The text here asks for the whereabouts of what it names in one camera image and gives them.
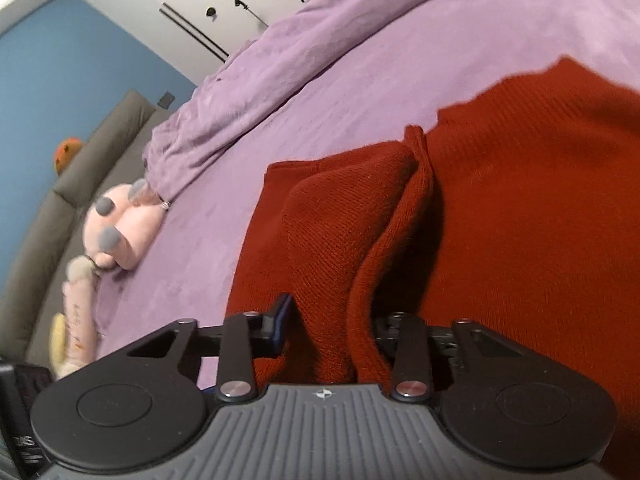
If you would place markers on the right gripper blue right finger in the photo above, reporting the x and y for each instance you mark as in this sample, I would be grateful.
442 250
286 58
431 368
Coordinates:
402 339

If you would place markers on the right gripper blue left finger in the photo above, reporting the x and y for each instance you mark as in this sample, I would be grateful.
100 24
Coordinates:
246 337

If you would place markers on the red knit button cardigan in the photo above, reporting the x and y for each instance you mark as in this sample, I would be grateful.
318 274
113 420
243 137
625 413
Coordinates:
519 209

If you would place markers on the grey upholstered headboard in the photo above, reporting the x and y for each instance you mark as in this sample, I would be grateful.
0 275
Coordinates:
32 293

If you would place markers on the orange plush toy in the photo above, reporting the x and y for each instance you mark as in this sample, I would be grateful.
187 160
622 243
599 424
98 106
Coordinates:
65 153

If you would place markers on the purple plush bed sheet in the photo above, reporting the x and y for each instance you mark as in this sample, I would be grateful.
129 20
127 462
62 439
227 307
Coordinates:
439 54

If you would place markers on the rolled purple duvet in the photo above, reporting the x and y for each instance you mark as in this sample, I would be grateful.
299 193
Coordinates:
256 81

